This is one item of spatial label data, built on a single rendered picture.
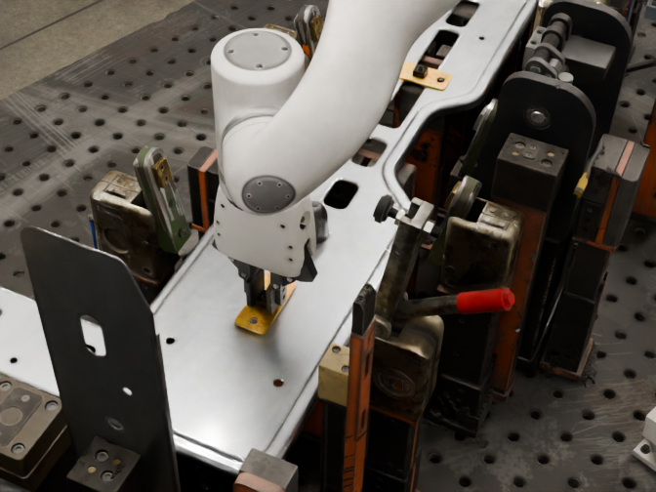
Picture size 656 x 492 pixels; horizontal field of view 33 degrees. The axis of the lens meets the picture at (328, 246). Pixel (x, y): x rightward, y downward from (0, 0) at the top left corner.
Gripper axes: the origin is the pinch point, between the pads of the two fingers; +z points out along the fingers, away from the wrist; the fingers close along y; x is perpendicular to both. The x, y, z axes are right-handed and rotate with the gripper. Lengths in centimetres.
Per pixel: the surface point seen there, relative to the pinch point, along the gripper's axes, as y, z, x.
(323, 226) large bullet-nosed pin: -1.4, 0.6, -12.1
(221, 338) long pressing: 2.3, 3.0, 6.1
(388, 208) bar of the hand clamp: -13.6, -18.4, 0.6
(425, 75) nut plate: -0.8, 2.3, -46.3
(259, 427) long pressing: -6.7, 3.0, 14.6
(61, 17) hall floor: 148, 102, -152
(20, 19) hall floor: 159, 102, -146
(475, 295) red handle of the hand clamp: -23.2, -10.4, 0.2
